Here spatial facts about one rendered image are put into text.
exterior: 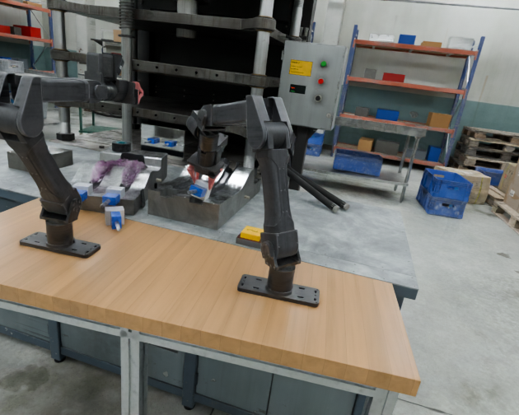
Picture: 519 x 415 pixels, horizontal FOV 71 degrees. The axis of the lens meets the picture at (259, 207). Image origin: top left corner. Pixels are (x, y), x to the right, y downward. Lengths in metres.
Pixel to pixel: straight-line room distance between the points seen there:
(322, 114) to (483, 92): 6.22
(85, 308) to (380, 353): 0.62
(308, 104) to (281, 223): 1.16
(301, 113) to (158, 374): 1.37
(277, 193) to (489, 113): 7.32
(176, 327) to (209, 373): 0.75
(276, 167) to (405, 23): 7.07
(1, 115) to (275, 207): 0.60
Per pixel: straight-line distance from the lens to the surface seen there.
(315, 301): 0.91
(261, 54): 1.86
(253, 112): 0.86
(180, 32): 2.39
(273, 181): 0.84
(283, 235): 0.85
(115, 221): 1.19
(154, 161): 1.63
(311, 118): 1.93
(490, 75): 7.99
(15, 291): 0.98
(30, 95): 0.91
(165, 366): 1.62
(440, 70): 7.83
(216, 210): 1.19
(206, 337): 0.80
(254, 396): 1.53
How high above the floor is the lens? 1.30
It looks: 20 degrees down
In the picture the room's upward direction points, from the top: 7 degrees clockwise
